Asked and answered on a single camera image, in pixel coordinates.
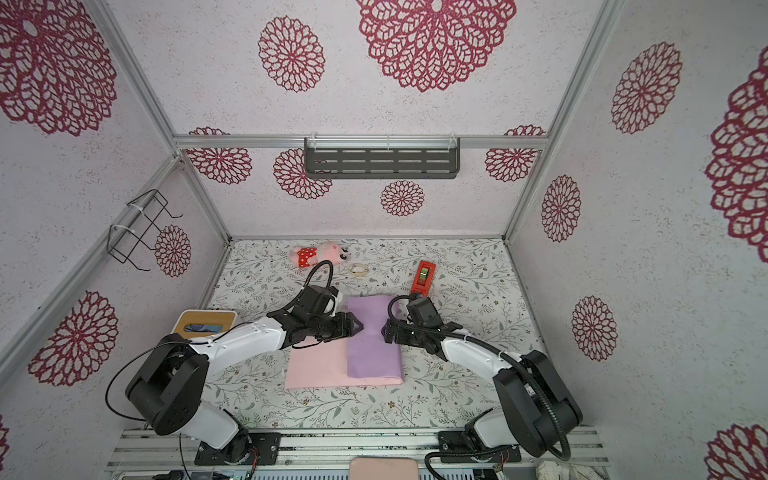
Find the red tape dispenser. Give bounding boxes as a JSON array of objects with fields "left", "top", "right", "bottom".
[{"left": 410, "top": 260, "right": 437, "bottom": 297}]

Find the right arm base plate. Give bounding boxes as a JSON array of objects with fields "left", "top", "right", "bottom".
[{"left": 437, "top": 430, "right": 522, "bottom": 464}]

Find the pink plush toy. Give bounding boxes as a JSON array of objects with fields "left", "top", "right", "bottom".
[{"left": 290, "top": 242, "right": 349, "bottom": 268}]

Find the grey wall shelf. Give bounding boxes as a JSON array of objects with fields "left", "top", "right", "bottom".
[{"left": 304, "top": 136, "right": 461, "bottom": 180}]

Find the white tissue box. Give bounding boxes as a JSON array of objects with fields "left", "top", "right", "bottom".
[{"left": 172, "top": 309, "right": 240, "bottom": 339}]

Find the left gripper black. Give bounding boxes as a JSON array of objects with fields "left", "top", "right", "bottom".
[{"left": 309, "top": 310, "right": 364, "bottom": 343}]

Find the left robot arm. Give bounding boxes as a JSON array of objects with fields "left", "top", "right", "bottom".
[{"left": 125, "top": 285, "right": 364, "bottom": 464}]

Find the black wire wall rack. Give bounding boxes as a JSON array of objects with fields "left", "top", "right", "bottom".
[{"left": 106, "top": 189, "right": 183, "bottom": 272}]

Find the clear tape roll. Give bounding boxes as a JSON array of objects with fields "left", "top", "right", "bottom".
[{"left": 348, "top": 263, "right": 369, "bottom": 278}]

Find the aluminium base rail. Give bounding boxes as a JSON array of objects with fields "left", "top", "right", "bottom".
[{"left": 106, "top": 427, "right": 610, "bottom": 470}]

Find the pink wrapping paper sheet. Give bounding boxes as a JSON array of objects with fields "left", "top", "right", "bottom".
[{"left": 285, "top": 295, "right": 404, "bottom": 390}]

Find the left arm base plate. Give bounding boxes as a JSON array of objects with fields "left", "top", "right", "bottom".
[{"left": 194, "top": 432, "right": 282, "bottom": 466}]

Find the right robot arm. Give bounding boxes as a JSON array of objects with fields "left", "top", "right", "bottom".
[{"left": 382, "top": 294, "right": 583, "bottom": 479}]

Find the white cloth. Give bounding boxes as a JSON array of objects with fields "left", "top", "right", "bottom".
[{"left": 535, "top": 460, "right": 606, "bottom": 480}]

